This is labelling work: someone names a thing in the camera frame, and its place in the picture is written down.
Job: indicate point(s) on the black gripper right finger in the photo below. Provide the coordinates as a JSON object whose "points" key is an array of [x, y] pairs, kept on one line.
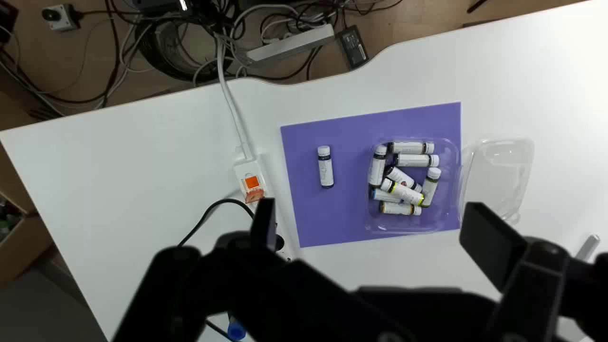
{"points": [[490, 239]]}

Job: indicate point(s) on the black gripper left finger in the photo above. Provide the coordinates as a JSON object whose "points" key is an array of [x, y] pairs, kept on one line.
{"points": [[264, 222]]}

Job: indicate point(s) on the pile of white batteries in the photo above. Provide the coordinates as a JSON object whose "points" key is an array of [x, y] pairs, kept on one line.
{"points": [[442, 218]]}

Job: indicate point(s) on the clear plastic bag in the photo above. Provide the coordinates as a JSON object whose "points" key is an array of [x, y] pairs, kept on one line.
{"points": [[499, 171]]}

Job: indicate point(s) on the white tube with black cap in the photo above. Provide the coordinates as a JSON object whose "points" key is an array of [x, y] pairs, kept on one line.
{"points": [[383, 195], [378, 163], [402, 192], [399, 176], [416, 159], [399, 207], [410, 146], [325, 165], [431, 184]]}

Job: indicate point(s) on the purple rectangular mat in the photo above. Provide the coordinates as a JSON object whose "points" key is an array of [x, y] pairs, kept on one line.
{"points": [[353, 209]]}

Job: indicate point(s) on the white cylindrical rod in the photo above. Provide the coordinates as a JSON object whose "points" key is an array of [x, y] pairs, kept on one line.
{"points": [[587, 247]]}

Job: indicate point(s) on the grey floor power strip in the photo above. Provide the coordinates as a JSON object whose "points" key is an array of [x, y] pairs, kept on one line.
{"points": [[290, 40]]}

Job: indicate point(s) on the black power adapter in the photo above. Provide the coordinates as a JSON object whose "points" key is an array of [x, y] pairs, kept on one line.
{"points": [[353, 43]]}

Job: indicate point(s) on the brown cardboard box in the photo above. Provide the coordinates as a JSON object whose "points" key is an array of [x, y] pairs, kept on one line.
{"points": [[15, 239]]}

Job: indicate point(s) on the white floor socket box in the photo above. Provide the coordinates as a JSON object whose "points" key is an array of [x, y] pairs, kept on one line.
{"points": [[59, 15]]}

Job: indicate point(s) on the white power strip orange switch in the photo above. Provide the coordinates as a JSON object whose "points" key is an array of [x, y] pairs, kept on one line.
{"points": [[249, 176]]}

